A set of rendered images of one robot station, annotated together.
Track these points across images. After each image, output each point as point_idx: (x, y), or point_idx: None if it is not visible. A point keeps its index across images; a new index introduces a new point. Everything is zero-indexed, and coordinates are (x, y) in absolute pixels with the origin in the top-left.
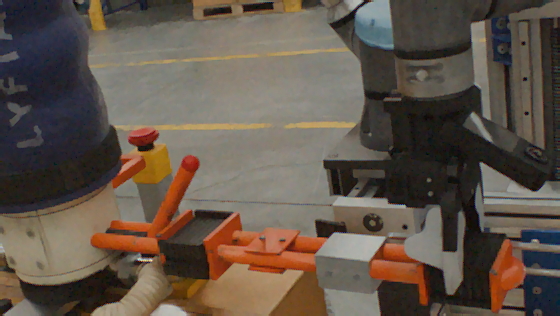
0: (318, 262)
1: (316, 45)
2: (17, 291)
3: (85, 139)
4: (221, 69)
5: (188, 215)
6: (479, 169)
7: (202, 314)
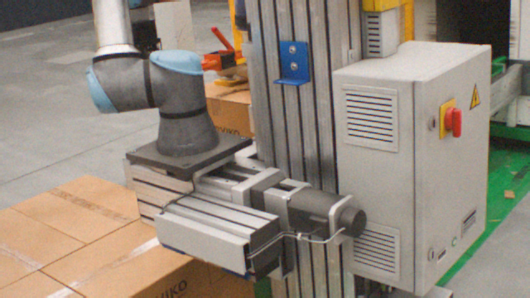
0: None
1: None
2: None
3: (240, 12)
4: None
5: (231, 51)
6: (142, 54)
7: (234, 91)
